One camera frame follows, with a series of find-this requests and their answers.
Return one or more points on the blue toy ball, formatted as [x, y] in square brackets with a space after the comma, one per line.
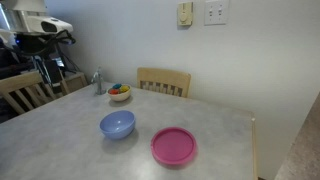
[117, 86]

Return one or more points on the white light switch plate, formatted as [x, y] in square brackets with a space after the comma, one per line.
[216, 12]

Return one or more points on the silver metal bottle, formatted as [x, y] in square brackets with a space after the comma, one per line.
[98, 81]

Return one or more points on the beige wall thermostat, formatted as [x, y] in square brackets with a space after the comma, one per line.
[185, 14]

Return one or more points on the bright window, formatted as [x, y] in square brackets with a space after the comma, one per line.
[58, 62]

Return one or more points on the pink plastic plate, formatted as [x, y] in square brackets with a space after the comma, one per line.
[173, 145]

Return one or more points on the yellow toy ball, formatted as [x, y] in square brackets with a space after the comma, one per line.
[124, 88]

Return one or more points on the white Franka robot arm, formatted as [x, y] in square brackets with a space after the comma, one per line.
[18, 15]

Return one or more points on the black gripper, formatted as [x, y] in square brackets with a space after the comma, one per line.
[30, 42]

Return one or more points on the red toy ball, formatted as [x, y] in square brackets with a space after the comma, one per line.
[113, 91]

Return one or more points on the beige bowl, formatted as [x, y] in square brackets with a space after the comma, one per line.
[119, 97]

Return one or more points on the wooden chair with slatted back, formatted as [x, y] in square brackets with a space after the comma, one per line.
[163, 78]
[23, 83]

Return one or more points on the speckled stone countertop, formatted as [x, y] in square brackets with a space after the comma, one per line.
[303, 150]

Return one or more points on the blue plastic bowl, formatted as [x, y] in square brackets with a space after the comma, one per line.
[116, 128]

